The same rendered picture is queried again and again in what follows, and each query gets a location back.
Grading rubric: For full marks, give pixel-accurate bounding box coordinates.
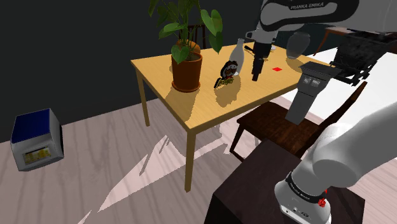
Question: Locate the white bottle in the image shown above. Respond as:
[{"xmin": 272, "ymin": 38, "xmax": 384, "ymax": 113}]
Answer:
[{"xmin": 228, "ymin": 38, "xmax": 246, "ymax": 77}]

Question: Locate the grey glass vase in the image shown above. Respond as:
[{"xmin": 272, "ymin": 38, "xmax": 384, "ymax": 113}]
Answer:
[{"xmin": 285, "ymin": 31, "xmax": 312, "ymax": 60}]

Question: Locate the black moustached face figure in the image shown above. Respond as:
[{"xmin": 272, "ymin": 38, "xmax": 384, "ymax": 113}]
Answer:
[{"xmin": 213, "ymin": 60, "xmax": 240, "ymax": 90}]

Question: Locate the dark slatted chair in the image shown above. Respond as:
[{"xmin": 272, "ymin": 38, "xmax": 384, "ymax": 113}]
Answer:
[{"xmin": 185, "ymin": 24, "xmax": 207, "ymax": 50}]

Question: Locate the grey tapered box with windows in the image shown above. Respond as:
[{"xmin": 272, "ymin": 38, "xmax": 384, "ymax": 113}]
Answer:
[{"xmin": 284, "ymin": 60, "xmax": 342, "ymax": 126}]

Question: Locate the dark brown wooden chair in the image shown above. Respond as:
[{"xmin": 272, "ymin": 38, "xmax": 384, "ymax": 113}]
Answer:
[{"xmin": 229, "ymin": 81, "xmax": 368, "ymax": 163}]

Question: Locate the brown side table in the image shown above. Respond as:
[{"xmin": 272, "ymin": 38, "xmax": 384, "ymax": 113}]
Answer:
[{"xmin": 313, "ymin": 26, "xmax": 361, "ymax": 57}]

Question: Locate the green plant in brown pot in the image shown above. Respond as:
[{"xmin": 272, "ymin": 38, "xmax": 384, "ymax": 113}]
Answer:
[{"xmin": 148, "ymin": 0, "xmax": 224, "ymax": 94}]

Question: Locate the light wooden table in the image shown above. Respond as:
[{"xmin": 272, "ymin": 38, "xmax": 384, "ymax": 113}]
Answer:
[{"xmin": 130, "ymin": 43, "xmax": 330, "ymax": 193}]

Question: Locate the dark robot stand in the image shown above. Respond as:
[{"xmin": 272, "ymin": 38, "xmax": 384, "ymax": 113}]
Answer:
[{"xmin": 203, "ymin": 139, "xmax": 366, "ymax": 224}]

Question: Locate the grey box with blue top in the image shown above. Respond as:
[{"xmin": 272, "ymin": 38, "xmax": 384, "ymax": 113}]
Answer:
[{"xmin": 10, "ymin": 108, "xmax": 65, "ymax": 172}]

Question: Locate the black wire rack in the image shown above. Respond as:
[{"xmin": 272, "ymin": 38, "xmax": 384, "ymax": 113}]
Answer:
[{"xmin": 330, "ymin": 30, "xmax": 397, "ymax": 87}]

